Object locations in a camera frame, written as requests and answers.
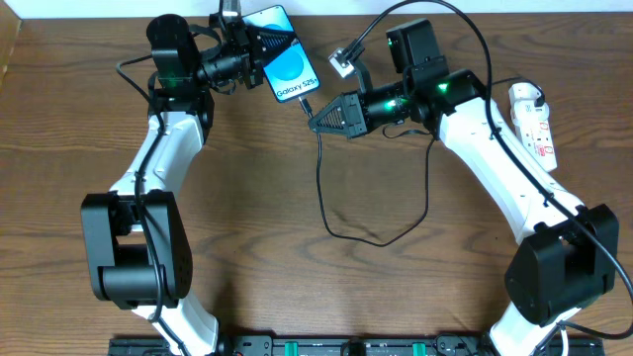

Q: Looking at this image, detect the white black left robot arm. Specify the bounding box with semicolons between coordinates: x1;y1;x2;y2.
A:
80;7;299;355

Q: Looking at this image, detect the blue screen Galaxy smartphone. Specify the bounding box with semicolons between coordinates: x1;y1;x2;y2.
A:
243;5;320;103

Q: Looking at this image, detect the white extension power strip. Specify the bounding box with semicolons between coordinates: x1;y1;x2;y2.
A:
508;82;559;174

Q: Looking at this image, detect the black right camera cable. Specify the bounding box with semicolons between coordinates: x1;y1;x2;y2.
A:
345;0;633;342

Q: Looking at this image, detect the black left camera cable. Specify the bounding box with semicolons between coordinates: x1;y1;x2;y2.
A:
115;22;233;356

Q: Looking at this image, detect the black USB charging cable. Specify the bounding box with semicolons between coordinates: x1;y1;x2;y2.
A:
298;76;547;248

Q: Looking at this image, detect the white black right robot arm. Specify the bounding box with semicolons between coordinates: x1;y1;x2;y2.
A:
309;19;623;355

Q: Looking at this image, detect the black camera cable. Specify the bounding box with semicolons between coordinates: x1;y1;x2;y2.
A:
115;22;233;356
345;0;633;342

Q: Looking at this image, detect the white USB charger adapter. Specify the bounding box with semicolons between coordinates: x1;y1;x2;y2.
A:
508;81;550;127

